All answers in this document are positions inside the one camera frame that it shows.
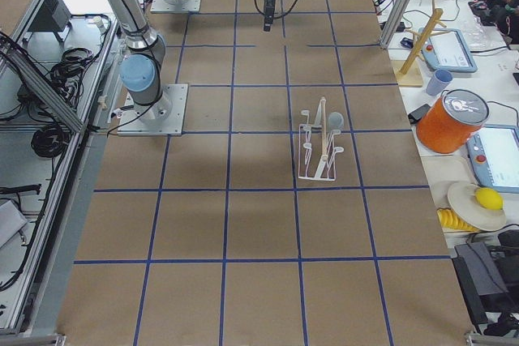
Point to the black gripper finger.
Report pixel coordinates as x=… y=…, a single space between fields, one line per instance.
x=269 y=12

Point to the grey plastic cup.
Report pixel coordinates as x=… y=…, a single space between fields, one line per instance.
x=336 y=121

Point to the blue cup on desk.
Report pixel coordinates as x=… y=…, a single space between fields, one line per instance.
x=439 y=80

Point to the wooden mug tree stand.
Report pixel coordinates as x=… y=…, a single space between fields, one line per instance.
x=408 y=72

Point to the black power adapter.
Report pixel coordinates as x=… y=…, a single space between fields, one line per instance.
x=417 y=114

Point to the far teach pendant tablet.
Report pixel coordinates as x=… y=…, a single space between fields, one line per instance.
x=446 y=49

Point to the teach pendant tablet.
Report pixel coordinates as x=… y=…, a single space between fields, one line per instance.
x=446 y=49
x=493 y=154

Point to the orange cylindrical container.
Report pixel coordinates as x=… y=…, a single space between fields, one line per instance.
x=451 y=121

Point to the beige square tray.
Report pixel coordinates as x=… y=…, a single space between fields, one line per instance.
x=442 y=172

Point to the near teach pendant tablet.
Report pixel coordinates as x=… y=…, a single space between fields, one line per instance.
x=493 y=154

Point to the beige round plate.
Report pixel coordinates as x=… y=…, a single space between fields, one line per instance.
x=462 y=200

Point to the yellow lemon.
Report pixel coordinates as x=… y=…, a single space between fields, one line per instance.
x=489 y=198

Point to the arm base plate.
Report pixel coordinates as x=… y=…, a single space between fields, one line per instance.
x=175 y=6
x=164 y=118

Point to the aluminium frame post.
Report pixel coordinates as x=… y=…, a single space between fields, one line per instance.
x=401 y=1

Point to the white wire cup rack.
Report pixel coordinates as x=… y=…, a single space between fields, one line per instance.
x=317 y=150

